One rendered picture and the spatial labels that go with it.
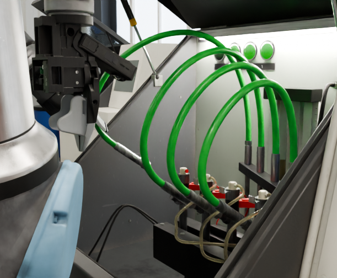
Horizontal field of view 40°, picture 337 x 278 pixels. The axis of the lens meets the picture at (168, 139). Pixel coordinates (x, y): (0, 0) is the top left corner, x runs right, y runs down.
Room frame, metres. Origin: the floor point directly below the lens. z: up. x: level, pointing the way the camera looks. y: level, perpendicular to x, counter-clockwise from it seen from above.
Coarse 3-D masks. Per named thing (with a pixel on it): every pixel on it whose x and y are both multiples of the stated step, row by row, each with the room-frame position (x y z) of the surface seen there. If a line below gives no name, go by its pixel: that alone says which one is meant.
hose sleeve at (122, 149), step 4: (116, 144) 1.05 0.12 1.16; (120, 144) 1.06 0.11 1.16; (116, 148) 1.05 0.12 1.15; (120, 148) 1.05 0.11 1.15; (124, 148) 1.06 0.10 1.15; (120, 152) 1.06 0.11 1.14; (124, 152) 1.05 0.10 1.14; (128, 152) 1.06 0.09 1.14; (132, 152) 1.06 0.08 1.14; (128, 156) 1.06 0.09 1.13; (132, 156) 1.06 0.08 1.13; (136, 156) 1.06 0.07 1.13; (132, 160) 1.06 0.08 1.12; (136, 160) 1.06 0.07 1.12; (140, 160) 1.06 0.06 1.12; (140, 164) 1.06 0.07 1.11
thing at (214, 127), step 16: (256, 80) 0.80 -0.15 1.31; (272, 80) 0.82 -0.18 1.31; (240, 96) 0.77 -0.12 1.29; (288, 96) 0.84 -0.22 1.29; (224, 112) 0.75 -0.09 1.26; (288, 112) 0.85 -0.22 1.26; (208, 144) 0.73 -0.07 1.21; (208, 192) 0.73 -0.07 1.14; (224, 208) 0.75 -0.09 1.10; (240, 224) 0.78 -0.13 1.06
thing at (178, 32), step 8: (168, 32) 1.08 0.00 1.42; (176, 32) 1.08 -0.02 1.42; (184, 32) 1.09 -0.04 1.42; (192, 32) 1.09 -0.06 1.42; (200, 32) 1.10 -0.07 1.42; (144, 40) 1.07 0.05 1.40; (152, 40) 1.07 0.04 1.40; (208, 40) 1.10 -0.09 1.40; (216, 40) 1.10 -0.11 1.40; (136, 48) 1.06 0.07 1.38; (128, 56) 1.06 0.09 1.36; (232, 56) 1.11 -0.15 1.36; (104, 72) 1.05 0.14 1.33; (240, 72) 1.12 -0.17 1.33; (104, 80) 1.05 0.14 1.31; (240, 80) 1.12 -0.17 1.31; (248, 104) 1.12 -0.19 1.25; (248, 112) 1.12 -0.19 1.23; (248, 120) 1.12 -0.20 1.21; (96, 128) 1.04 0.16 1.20; (248, 128) 1.12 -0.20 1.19; (104, 136) 1.05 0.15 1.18; (248, 136) 1.12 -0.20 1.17; (112, 144) 1.05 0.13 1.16; (248, 144) 1.12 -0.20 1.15
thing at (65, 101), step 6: (66, 96) 0.75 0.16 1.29; (72, 96) 0.76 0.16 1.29; (66, 102) 0.75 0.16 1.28; (66, 108) 0.75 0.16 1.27; (54, 114) 0.74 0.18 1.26; (60, 114) 0.74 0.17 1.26; (54, 120) 0.74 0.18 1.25; (54, 126) 0.74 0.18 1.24; (78, 138) 0.75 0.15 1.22; (78, 144) 0.75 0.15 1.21; (78, 150) 0.75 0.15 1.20
